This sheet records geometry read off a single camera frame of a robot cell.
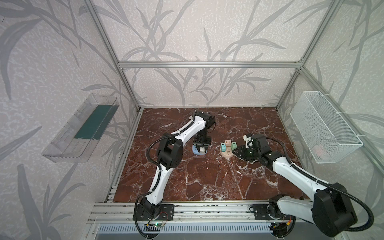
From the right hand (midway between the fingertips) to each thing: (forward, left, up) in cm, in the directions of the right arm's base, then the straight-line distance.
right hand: (233, 147), depth 85 cm
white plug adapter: (-1, +18, -2) cm, 18 cm away
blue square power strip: (+2, +23, -8) cm, 24 cm away
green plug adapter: (+4, -2, -4) cm, 6 cm away
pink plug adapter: (+5, +2, -4) cm, 7 cm away
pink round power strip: (0, +2, -8) cm, 8 cm away
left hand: (+2, +15, -2) cm, 16 cm away
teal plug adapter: (+3, +5, -5) cm, 8 cm away
